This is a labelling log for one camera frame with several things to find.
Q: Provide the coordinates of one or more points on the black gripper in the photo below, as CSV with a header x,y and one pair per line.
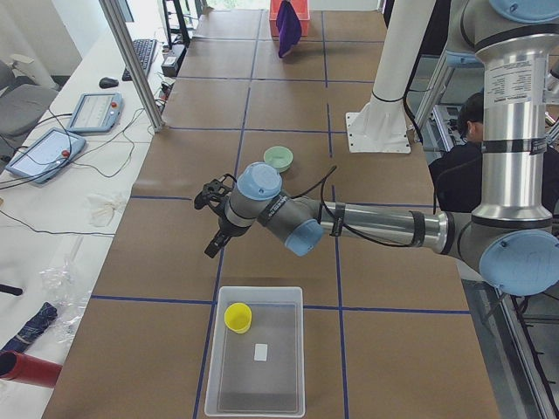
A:
x,y
225,227

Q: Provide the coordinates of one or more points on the yellow plastic cup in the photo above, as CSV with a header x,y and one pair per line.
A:
x,y
238,317

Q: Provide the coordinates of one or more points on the light green bowl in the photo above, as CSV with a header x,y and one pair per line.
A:
x,y
279,157

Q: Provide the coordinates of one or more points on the purple cloth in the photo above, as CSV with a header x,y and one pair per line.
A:
x,y
289,28

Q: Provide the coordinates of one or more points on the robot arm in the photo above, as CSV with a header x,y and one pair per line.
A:
x,y
507,239

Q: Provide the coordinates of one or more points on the black computer box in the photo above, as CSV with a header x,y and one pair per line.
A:
x,y
172,60

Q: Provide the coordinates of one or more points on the crumpled white tissue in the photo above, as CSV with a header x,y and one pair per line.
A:
x,y
102,208

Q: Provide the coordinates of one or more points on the clear plastic bin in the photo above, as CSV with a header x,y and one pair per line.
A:
x,y
259,373

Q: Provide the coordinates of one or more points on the clear plastic wrap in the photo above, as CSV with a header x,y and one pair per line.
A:
x,y
69,295

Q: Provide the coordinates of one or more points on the far teach pendant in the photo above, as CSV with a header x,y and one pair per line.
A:
x,y
96,113

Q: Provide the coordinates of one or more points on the teach pendant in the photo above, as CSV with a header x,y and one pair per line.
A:
x,y
46,156
96,113

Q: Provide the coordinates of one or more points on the folded dark blue umbrella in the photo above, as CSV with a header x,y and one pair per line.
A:
x,y
32,329

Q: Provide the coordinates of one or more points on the near teach pendant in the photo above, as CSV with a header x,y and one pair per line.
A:
x,y
46,156

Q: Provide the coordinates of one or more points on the black computer mouse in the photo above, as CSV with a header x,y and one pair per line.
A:
x,y
107,82

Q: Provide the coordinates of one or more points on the black keyboard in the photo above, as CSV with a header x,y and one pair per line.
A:
x,y
145,49

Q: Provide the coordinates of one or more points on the red cylinder bottle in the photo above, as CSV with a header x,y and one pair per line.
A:
x,y
26,369

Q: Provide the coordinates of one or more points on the grey office chair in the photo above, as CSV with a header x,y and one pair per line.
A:
x,y
22,106

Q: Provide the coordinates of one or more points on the seated person in black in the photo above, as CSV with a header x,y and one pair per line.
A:
x,y
456,176

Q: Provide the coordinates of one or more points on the pink plastic bin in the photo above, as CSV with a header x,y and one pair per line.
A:
x,y
300,14

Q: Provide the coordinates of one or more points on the aluminium frame post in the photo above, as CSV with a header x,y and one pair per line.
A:
x,y
124,42

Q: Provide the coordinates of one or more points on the white pedestal base plate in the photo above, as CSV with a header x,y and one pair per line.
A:
x,y
377,133

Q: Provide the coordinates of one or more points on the white camera pedestal column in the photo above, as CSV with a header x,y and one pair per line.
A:
x,y
414,28

